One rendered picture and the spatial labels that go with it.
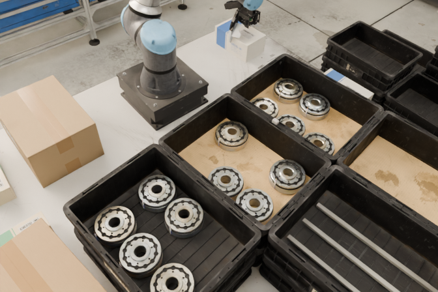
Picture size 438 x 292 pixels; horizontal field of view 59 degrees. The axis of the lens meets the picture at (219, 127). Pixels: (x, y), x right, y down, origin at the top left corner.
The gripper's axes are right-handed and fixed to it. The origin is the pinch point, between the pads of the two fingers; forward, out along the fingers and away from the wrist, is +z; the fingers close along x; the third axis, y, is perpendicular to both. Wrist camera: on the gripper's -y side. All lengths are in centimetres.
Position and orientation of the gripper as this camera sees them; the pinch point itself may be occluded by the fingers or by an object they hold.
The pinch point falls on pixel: (240, 35)
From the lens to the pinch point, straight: 179.0
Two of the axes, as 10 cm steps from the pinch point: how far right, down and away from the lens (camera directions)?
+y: 7.0, 5.5, -4.6
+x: 7.2, -5.0, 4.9
